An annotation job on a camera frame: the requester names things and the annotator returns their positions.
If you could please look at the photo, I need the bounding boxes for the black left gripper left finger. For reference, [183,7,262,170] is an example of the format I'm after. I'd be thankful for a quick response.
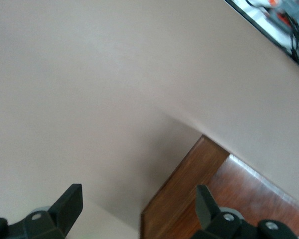
[0,183,84,239]

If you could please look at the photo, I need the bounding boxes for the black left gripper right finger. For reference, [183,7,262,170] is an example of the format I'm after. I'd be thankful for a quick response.
[189,184,299,239]

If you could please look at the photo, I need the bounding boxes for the dark brown wooden cabinet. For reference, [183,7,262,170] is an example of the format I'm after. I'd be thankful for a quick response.
[141,135,299,239]

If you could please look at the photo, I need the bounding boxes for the tangled black cables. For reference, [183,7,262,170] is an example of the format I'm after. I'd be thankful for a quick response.
[245,0,299,72]

